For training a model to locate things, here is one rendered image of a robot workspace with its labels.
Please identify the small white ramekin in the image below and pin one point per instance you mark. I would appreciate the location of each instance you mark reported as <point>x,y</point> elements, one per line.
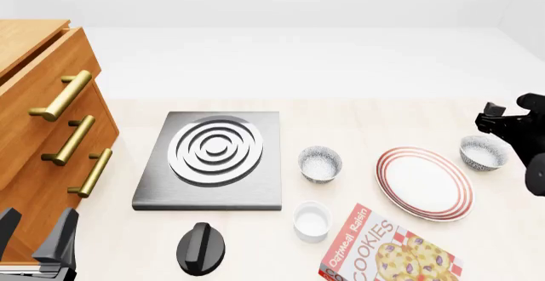
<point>311,222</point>

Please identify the white plate with red rings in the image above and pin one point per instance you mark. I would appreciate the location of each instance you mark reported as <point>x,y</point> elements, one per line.
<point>421,182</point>

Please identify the oatmeal raisin cookies box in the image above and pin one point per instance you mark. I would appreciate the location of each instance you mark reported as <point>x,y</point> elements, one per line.
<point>383,252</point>

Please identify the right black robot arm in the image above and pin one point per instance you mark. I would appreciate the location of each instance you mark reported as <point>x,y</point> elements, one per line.
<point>537,172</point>

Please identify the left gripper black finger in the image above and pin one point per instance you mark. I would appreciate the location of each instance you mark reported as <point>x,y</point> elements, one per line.
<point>61,242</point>
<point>8,226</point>

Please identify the wooden drawer, middle-sized front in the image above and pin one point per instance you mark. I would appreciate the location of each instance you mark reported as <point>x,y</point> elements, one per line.
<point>34,182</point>

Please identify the wooden cabinet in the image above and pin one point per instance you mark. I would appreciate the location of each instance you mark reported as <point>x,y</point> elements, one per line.
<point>25,48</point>

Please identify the wooden drawer, smallest front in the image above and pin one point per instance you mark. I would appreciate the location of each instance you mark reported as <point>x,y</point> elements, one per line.
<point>55,201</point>

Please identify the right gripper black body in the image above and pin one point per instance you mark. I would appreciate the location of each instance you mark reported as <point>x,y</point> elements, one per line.
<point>494,124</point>

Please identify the patterned black-white bowl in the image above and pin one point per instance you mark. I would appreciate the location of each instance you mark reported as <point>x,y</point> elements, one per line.
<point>481,153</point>
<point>320,166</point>

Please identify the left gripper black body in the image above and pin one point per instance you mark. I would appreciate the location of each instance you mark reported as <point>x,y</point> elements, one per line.
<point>47,274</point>

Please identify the flat stove plate with rings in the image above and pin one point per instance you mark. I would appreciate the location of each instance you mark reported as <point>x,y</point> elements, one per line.
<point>213,194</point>

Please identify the round black stove knob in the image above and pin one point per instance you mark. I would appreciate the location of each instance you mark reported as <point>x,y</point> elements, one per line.
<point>200,252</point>

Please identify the wooden drawer, largest front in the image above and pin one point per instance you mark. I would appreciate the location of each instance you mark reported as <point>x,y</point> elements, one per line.
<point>17,134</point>

